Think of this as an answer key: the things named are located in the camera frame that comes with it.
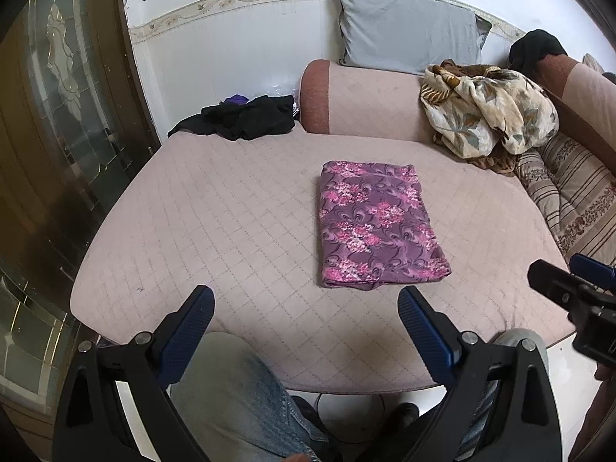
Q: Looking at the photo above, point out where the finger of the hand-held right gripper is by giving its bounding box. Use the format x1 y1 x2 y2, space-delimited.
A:
527 259 603 310
569 252 616 295

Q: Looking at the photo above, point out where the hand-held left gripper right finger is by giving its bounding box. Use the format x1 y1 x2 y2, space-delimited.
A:
397 285 563 462

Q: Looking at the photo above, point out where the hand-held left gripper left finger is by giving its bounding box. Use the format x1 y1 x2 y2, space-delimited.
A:
52 285 216 462

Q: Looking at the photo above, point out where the purple floral shirt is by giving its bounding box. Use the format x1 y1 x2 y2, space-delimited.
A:
315 160 453 291

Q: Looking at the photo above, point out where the black clothes pile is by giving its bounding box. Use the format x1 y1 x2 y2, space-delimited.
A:
167 95 296 142

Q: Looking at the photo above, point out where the person's right hand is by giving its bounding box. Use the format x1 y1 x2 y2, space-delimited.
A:
572 362 616 462

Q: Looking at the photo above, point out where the person's left leg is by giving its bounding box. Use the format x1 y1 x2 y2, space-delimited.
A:
169 331 330 462

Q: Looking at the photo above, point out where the black shoe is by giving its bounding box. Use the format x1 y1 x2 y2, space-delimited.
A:
290 395 330 441
384 401 420 431

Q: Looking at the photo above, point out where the striped brown pillow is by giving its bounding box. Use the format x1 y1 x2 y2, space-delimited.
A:
512 132 616 270

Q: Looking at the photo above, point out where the pink quilted sofa bed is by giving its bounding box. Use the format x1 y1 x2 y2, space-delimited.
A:
70 55 616 394

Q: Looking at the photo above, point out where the cream floral blanket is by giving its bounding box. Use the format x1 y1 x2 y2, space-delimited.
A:
420 60 560 175

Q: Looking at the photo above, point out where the wooden glass-panel door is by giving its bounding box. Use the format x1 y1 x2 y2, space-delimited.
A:
0 0 162 462

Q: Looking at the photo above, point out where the black garment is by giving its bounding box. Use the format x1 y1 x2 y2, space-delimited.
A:
507 29 569 74

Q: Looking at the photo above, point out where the grey pillow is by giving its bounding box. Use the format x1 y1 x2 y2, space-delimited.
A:
333 0 493 76

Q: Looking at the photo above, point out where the black cable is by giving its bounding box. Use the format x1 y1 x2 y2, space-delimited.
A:
314 391 386 446

